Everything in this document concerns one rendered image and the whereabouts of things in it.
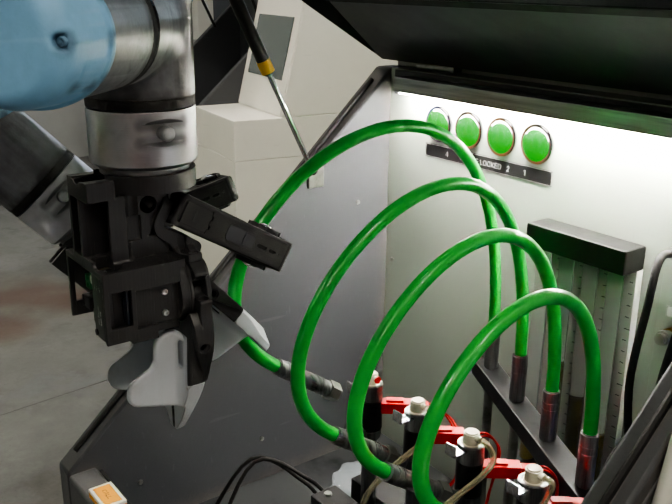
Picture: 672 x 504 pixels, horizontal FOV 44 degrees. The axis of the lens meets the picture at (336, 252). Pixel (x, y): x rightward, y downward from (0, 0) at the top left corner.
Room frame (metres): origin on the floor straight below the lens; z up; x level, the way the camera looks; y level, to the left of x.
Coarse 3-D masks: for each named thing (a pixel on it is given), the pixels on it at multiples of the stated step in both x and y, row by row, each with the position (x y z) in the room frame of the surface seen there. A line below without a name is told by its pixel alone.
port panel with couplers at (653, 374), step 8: (664, 272) 0.89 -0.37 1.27; (664, 280) 0.89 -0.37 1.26; (664, 288) 0.88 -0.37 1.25; (664, 296) 0.88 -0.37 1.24; (664, 304) 0.88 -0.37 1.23; (664, 312) 0.88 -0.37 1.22; (664, 320) 0.88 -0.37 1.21; (656, 328) 0.89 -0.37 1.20; (664, 328) 0.88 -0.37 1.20; (656, 336) 0.85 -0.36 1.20; (664, 336) 0.85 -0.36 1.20; (656, 344) 0.88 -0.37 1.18; (664, 344) 0.85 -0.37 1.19; (656, 352) 0.88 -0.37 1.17; (664, 352) 0.88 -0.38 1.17; (656, 360) 0.88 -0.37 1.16; (656, 368) 0.88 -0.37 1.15; (656, 376) 0.88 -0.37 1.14; (648, 384) 0.89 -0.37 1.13; (648, 392) 0.89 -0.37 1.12
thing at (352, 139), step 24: (408, 120) 0.89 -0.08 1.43; (336, 144) 0.83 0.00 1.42; (456, 144) 0.92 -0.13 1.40; (312, 168) 0.81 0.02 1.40; (480, 168) 0.95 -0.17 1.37; (288, 192) 0.79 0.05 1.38; (264, 216) 0.78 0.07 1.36; (240, 264) 0.76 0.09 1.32; (240, 288) 0.76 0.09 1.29; (264, 360) 0.77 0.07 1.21
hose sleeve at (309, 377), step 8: (280, 360) 0.79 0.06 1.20; (280, 368) 0.78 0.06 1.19; (288, 368) 0.79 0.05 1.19; (280, 376) 0.79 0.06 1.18; (288, 376) 0.79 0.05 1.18; (312, 376) 0.81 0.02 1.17; (320, 376) 0.82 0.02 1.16; (312, 384) 0.81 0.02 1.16; (320, 384) 0.81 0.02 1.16; (328, 384) 0.82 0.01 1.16; (320, 392) 0.81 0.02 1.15; (328, 392) 0.82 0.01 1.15
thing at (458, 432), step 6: (444, 426) 0.80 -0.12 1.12; (450, 426) 0.80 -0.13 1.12; (438, 432) 0.79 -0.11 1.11; (444, 432) 0.79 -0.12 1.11; (450, 432) 0.79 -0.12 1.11; (456, 432) 0.79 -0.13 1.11; (462, 432) 0.79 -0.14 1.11; (438, 438) 0.79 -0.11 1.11; (444, 438) 0.79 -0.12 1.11; (450, 438) 0.79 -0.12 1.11; (456, 438) 0.79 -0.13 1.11
